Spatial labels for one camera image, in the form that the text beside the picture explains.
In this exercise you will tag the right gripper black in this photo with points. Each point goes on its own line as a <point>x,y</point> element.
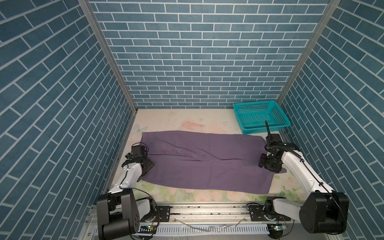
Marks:
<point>274,168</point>

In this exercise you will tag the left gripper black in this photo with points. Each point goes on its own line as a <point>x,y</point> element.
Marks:
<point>149,163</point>

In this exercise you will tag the purple trousers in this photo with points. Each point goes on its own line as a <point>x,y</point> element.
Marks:
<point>200,161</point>

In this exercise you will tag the teal plastic basket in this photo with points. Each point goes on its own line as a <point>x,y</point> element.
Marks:
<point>257,117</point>

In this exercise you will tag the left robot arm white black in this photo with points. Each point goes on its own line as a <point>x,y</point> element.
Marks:
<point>118,212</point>

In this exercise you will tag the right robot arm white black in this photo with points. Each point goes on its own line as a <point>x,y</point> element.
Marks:
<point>318,191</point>

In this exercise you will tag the left circuit board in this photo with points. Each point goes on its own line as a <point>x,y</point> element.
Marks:
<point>147,230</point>

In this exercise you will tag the circuit board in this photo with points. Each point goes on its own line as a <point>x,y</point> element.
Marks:
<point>276,228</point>
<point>147,230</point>

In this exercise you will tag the right circuit board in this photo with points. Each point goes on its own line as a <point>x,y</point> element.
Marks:
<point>276,228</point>

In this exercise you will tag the white vent grille strip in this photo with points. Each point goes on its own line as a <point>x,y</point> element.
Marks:
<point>182,230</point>

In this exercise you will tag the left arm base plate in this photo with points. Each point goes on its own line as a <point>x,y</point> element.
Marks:
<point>157,214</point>

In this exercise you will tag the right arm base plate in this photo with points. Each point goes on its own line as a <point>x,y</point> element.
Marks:
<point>259,214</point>

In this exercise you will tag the aluminium front rail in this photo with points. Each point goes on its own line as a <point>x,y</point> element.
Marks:
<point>210,213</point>

